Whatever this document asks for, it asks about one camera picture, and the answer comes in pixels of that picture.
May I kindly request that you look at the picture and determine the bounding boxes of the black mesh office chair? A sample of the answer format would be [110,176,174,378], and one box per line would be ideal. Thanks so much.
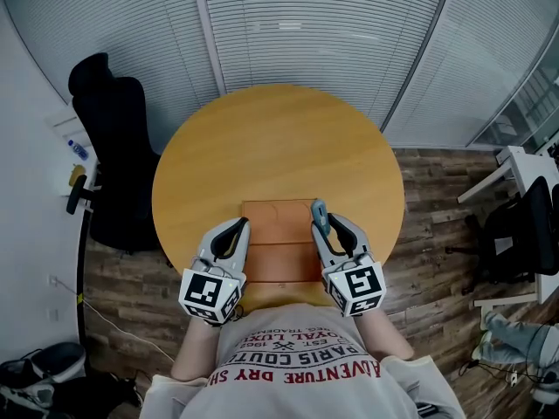
[445,175,559,297]

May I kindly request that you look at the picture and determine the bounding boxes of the white window blinds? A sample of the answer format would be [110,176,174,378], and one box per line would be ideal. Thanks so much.
[0,0,559,148]

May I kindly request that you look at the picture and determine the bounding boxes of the small grey blue object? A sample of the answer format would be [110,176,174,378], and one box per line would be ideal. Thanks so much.
[310,197,330,237]

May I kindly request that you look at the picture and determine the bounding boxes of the round wooden table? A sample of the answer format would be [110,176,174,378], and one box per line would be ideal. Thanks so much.
[150,83,407,314]

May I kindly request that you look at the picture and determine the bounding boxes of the person's white printed shirt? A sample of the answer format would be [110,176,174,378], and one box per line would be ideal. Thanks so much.
[139,302,467,419]

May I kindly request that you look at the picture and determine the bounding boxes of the black high-back office chair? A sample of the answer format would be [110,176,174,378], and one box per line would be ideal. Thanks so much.
[66,52,163,253]

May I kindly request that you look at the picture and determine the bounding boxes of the white desk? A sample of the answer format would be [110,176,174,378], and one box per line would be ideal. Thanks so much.
[456,145,559,310]

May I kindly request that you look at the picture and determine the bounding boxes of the person's left forearm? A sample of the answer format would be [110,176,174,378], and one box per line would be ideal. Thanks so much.
[170,318,224,382]

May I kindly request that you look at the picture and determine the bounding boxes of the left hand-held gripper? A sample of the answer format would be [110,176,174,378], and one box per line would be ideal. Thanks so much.
[177,216,252,326]

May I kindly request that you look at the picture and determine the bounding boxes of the white side shelf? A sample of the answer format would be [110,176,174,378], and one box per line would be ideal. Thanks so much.
[45,101,100,199]

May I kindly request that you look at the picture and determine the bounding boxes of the yellow object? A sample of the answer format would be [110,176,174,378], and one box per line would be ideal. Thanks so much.
[68,163,87,189]

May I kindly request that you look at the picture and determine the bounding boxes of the person's right forearm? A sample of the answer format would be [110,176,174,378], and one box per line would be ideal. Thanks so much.
[352,311,416,362]

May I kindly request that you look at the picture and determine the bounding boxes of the orange wooden box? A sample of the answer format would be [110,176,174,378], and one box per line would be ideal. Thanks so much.
[240,197,325,285]

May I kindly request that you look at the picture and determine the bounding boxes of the clear plastic water bottle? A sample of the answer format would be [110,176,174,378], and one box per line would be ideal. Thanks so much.
[66,139,90,161]

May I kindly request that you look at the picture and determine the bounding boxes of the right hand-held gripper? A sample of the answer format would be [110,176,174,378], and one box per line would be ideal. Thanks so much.
[310,212,388,319]

